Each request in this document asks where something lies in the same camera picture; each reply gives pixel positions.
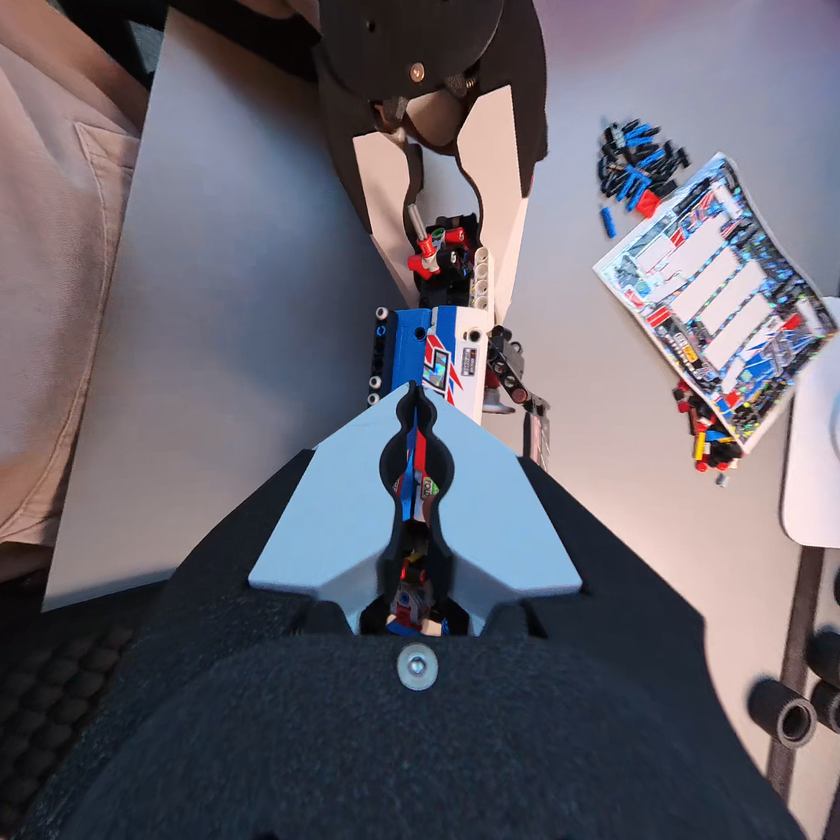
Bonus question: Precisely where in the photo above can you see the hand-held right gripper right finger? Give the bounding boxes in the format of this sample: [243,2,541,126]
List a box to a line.
[420,385,584,635]

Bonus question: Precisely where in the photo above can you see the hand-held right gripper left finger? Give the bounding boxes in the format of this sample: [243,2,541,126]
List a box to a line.
[248,383,418,635]

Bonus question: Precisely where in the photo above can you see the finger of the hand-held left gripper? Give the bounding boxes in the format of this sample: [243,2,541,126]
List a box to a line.
[352,134,429,311]
[456,84,530,317]

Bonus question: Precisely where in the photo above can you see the lego race car model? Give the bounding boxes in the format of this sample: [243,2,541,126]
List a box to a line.
[367,205,552,636]

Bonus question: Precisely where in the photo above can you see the holographic sticker sheet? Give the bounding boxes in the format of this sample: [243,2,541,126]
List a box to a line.
[592,152,840,457]

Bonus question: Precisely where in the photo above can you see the pile of black blue pins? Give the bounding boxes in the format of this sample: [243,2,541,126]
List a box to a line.
[596,118,691,238]

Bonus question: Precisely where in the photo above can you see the pile of mixed colour bricks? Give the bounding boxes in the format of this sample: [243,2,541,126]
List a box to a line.
[672,381,746,488]

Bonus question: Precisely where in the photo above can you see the white book stand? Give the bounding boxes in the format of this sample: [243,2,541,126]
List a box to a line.
[781,354,840,549]

